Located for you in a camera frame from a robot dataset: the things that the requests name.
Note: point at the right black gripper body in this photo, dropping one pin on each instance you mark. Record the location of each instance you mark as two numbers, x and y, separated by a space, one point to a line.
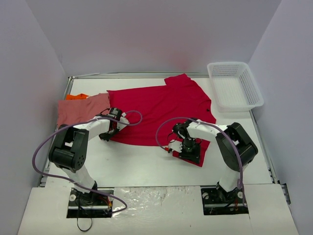
190 154

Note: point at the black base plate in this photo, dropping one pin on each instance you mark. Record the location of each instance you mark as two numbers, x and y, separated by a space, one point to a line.
94 205
214 202

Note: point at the white plastic basket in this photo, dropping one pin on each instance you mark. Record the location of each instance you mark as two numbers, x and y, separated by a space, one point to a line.
234 87

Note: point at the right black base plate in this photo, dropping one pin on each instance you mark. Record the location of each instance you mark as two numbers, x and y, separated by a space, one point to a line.
214 202

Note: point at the pink folded t-shirt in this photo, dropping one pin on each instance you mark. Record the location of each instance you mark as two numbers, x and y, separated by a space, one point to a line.
79 110

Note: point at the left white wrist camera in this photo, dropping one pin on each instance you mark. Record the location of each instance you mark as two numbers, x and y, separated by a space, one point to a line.
122 123

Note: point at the orange folded t-shirt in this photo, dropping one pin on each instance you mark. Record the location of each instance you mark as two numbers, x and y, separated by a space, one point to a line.
76 97

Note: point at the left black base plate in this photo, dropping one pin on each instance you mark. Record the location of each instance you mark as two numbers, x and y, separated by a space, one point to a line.
94 205

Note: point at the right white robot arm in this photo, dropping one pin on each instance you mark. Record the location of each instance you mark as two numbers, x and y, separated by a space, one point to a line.
236 147

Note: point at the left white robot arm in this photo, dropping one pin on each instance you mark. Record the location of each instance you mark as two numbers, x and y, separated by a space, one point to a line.
69 150

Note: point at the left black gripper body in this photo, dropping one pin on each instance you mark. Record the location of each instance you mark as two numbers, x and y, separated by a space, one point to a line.
106 135

